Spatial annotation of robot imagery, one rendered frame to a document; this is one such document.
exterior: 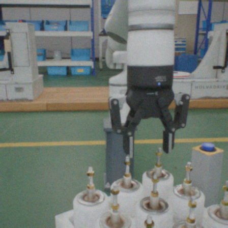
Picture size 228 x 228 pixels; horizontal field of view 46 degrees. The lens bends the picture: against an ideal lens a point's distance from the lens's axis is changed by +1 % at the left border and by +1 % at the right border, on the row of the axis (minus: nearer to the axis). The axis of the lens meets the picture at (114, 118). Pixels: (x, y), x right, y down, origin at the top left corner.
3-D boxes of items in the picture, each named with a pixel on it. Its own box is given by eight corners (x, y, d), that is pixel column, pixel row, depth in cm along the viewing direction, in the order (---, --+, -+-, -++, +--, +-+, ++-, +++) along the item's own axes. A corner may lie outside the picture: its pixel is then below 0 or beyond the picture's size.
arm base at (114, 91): (108, 119, 125) (108, 83, 120) (128, 119, 126) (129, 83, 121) (109, 125, 116) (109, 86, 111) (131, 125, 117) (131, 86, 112)
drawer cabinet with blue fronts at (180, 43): (158, 67, 650) (159, 37, 631) (177, 67, 653) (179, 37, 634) (164, 70, 594) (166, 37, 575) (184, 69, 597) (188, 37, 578)
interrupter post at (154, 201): (158, 204, 70) (159, 193, 69) (159, 209, 68) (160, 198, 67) (148, 203, 70) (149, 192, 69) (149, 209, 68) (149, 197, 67)
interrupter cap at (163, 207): (167, 199, 72) (167, 196, 72) (171, 217, 65) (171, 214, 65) (139, 197, 73) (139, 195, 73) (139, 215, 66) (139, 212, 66)
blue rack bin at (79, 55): (72, 59, 559) (72, 49, 553) (90, 59, 561) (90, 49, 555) (69, 61, 511) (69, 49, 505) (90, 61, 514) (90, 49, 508)
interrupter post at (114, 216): (111, 227, 61) (111, 215, 61) (108, 221, 64) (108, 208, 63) (121, 225, 62) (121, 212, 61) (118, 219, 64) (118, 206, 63)
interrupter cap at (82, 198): (101, 189, 77) (101, 187, 77) (109, 203, 70) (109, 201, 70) (74, 194, 75) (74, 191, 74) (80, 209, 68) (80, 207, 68)
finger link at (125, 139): (129, 123, 46) (129, 151, 47) (112, 124, 45) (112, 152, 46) (132, 125, 44) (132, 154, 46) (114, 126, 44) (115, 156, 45)
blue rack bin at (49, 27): (49, 31, 542) (48, 20, 536) (68, 31, 543) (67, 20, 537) (44, 31, 494) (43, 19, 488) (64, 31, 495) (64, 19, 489)
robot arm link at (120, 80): (130, 46, 116) (129, 85, 121) (108, 46, 116) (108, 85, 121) (133, 46, 107) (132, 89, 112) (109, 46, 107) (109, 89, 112)
